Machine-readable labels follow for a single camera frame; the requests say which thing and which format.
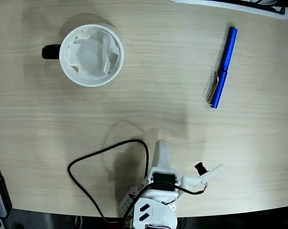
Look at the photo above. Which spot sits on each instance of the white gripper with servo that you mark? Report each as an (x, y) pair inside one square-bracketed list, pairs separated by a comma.
[(162, 178)]

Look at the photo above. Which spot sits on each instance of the blue pen with metal clip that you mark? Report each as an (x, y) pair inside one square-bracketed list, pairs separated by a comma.
[(226, 59)]

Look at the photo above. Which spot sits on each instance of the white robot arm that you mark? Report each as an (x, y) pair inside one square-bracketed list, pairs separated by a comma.
[(156, 214)]

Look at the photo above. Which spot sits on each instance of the crumpled white paper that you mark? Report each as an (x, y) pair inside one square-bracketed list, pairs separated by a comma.
[(91, 55)]

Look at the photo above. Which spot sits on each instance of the white flat tray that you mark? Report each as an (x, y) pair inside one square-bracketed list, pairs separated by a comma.
[(281, 14)]

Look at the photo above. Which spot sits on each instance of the wrist camera on white mount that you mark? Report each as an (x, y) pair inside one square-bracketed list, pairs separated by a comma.
[(200, 168)]

